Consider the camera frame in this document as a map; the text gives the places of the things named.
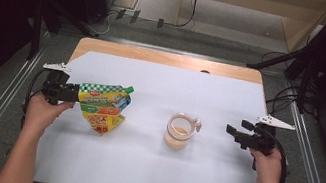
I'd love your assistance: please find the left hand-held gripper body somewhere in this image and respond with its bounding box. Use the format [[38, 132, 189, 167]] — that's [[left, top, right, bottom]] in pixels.
[[36, 58, 74, 109]]

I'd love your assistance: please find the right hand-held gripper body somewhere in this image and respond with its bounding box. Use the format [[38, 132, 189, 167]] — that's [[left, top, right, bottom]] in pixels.
[[231, 109, 298, 160]]

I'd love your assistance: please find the yellow spouted pouch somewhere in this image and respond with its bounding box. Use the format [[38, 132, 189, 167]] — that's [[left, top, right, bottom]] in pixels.
[[71, 76, 136, 141]]

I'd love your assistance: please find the clear glass jar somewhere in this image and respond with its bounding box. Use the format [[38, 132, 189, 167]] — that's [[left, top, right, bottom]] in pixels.
[[160, 109, 205, 155]]

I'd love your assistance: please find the person's left hand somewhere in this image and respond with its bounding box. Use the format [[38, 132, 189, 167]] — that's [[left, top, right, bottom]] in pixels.
[[21, 91, 76, 143]]

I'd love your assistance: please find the person's right hand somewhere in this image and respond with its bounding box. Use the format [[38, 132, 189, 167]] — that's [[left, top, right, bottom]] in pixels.
[[243, 143, 288, 183]]

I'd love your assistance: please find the beige powder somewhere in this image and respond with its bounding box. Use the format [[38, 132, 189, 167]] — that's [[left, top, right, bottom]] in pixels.
[[163, 125, 194, 153]]

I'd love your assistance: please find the black metal stand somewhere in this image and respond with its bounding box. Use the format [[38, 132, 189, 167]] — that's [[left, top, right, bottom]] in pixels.
[[239, 0, 326, 118], [25, 0, 104, 72]]

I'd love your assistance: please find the white table sheet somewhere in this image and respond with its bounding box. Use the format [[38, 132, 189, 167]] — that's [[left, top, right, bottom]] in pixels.
[[31, 44, 283, 183]]

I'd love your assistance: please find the wooden shelf unit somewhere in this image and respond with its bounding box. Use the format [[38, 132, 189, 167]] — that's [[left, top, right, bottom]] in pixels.
[[172, 0, 326, 59]]

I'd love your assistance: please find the black spiral-wrapped cable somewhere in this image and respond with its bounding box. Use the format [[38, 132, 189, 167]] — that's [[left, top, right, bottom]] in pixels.
[[251, 127, 296, 183]]

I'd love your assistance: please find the black floor cable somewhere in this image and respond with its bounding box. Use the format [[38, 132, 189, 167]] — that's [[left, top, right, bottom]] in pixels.
[[263, 81, 303, 120]]

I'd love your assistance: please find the white floor cable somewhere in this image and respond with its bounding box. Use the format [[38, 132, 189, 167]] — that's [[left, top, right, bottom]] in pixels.
[[93, 8, 114, 37]]

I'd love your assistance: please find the small black floor bracket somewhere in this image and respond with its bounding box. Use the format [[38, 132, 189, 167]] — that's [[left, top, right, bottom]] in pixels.
[[115, 6, 128, 22], [156, 18, 166, 31], [128, 8, 142, 26]]

